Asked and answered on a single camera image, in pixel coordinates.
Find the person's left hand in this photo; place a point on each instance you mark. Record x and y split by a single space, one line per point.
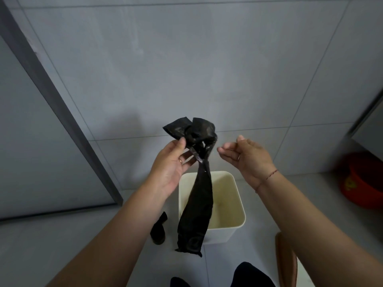
166 170

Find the person's right hand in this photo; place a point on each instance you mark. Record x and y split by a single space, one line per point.
252 162

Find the person's right thumb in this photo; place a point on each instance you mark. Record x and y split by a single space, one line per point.
241 139

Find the person's left thumb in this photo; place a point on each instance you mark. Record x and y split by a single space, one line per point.
178 145

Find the black plastic garbage bag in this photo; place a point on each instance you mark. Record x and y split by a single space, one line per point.
196 203

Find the person's left forearm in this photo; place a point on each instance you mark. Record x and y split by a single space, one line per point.
113 245

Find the person's right forearm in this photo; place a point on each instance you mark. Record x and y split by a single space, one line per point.
311 233

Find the white plastic waste bin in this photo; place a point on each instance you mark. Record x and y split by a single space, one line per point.
224 206

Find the small black bag roll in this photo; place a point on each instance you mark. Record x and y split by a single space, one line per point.
158 231

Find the grey cabinet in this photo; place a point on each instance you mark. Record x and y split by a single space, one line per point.
369 128

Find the red plastic basin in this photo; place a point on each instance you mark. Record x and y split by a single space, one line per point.
363 183

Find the person's black trousers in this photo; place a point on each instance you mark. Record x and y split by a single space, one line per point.
250 276

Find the person's black shoe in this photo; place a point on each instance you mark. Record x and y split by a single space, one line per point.
179 282

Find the grey door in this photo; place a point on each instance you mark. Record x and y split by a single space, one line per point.
33 146

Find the dark grey door frame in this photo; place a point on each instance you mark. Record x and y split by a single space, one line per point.
53 95

